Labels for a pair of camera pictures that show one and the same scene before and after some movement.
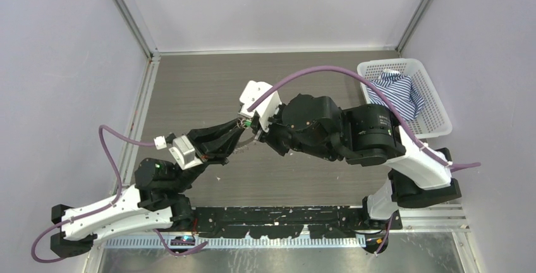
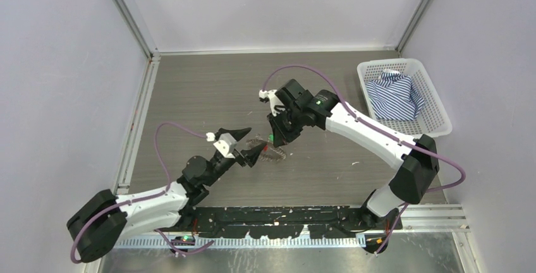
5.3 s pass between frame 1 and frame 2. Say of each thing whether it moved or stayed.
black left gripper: moved
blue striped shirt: stayed
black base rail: stayed
